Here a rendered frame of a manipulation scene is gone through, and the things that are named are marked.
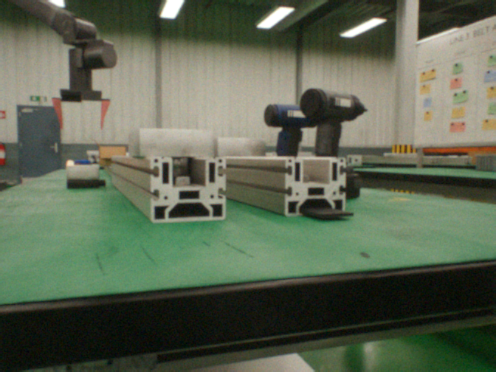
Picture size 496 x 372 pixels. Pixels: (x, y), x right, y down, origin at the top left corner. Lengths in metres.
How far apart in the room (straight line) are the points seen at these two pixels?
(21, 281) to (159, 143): 0.35
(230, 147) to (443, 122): 3.51
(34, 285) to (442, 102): 4.17
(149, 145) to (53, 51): 12.07
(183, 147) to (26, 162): 11.85
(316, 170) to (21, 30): 12.33
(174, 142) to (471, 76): 3.65
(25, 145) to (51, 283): 12.15
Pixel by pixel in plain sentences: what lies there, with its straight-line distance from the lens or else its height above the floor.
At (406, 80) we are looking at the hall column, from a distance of 9.33.
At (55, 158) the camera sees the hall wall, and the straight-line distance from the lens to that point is 12.39.
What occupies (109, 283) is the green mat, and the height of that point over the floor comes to 0.78.
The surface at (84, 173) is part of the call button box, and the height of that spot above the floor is 0.82.
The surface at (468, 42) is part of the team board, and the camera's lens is 4.24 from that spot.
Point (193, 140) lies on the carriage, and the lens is 0.66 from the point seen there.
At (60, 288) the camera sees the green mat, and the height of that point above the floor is 0.78.
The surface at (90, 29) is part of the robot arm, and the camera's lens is 1.28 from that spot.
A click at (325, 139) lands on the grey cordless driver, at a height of 0.90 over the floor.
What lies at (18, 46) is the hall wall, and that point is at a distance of 12.79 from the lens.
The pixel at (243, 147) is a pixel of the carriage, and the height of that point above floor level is 0.88.
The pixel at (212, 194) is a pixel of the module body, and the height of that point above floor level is 0.81.
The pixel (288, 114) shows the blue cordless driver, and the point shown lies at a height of 0.97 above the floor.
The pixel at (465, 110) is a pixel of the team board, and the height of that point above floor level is 1.25.
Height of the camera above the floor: 0.87
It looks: 4 degrees down
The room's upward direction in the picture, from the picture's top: straight up
